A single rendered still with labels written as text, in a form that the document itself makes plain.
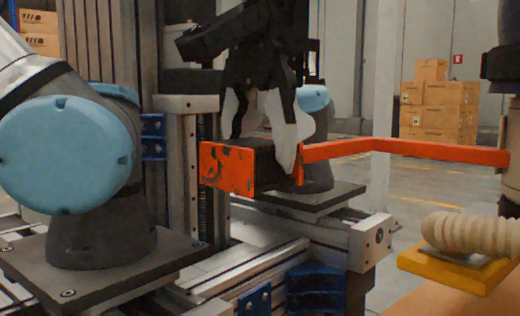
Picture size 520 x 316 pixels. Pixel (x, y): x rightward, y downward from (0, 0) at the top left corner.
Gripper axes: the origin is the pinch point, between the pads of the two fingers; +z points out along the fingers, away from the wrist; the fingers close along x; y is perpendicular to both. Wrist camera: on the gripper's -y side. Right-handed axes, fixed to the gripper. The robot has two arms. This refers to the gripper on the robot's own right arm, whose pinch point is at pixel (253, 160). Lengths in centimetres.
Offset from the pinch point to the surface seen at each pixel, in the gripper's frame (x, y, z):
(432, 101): 269, 670, 17
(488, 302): -16.1, 33.9, 23.9
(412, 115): 301, 668, 42
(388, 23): 146, 291, -60
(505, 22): -18.0, 22.6, -15.7
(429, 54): 395, 930, -81
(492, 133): 248, 929, 90
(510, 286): -17, 42, 24
